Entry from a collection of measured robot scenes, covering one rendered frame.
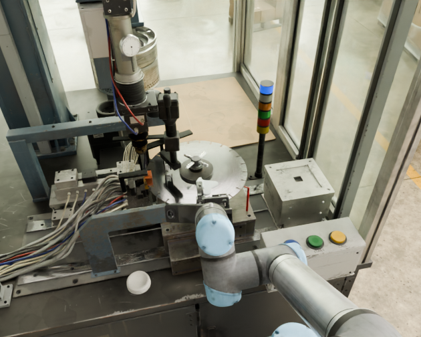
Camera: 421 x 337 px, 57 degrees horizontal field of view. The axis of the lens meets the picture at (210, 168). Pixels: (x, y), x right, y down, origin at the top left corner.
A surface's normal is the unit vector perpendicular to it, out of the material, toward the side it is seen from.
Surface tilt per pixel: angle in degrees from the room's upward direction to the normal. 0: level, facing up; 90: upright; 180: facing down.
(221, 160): 0
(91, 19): 90
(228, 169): 0
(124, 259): 0
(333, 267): 90
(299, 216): 90
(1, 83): 90
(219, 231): 57
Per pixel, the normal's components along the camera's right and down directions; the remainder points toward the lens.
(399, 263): -0.01, -0.76
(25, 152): 0.22, 0.64
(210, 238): 0.07, 0.13
